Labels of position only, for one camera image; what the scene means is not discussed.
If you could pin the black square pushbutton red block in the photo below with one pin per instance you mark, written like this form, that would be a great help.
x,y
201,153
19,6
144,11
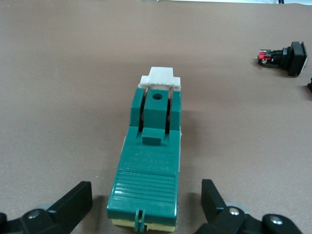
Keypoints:
x,y
292,59

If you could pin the green pushbutton grey block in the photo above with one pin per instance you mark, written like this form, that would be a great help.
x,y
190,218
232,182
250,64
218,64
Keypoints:
x,y
310,85

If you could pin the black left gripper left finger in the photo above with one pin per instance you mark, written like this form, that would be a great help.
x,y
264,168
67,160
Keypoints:
x,y
63,212

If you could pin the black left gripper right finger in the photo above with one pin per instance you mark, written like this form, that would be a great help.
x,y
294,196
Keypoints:
x,y
219,214

